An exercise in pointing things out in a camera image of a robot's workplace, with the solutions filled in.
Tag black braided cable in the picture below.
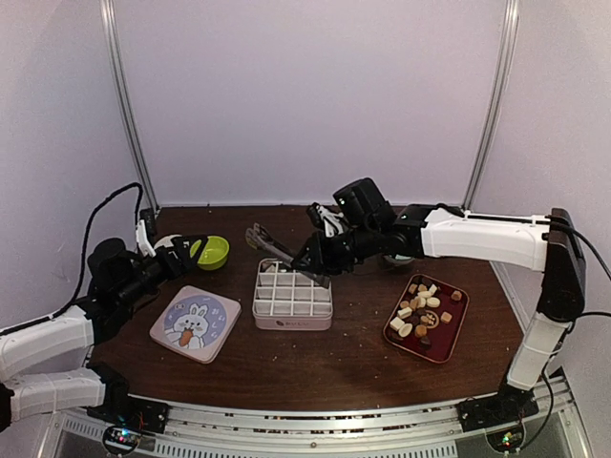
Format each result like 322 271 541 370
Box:
0 182 144 330

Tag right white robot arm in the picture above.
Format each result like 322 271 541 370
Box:
291 177 586 422

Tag dark red chocolate tray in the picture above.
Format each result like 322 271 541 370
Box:
383 274 470 364

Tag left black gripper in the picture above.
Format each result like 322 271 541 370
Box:
116 234 208 309

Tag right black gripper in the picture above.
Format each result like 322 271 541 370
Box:
290 221 380 276

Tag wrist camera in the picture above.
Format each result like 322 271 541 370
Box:
305 202 348 239
136 208 157 258

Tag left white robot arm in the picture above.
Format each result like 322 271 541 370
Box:
1 236 208 428

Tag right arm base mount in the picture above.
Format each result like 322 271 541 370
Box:
456 394 539 455

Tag pale blue ceramic bowl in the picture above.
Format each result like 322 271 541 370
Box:
378 255 414 269

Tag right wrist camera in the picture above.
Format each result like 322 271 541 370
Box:
305 202 348 239

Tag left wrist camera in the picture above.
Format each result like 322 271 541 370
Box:
136 208 157 258

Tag lime green bowl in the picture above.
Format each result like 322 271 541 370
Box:
190 236 230 271

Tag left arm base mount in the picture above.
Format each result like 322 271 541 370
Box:
86 396 169 457

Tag bunny picture tin lid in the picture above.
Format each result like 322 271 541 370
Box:
149 285 242 364

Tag black white small bowl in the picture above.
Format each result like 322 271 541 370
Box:
154 234 181 250

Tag pink compartment tin box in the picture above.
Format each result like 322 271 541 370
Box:
252 259 334 331

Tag metal tongs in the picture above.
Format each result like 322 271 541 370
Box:
244 222 330 289

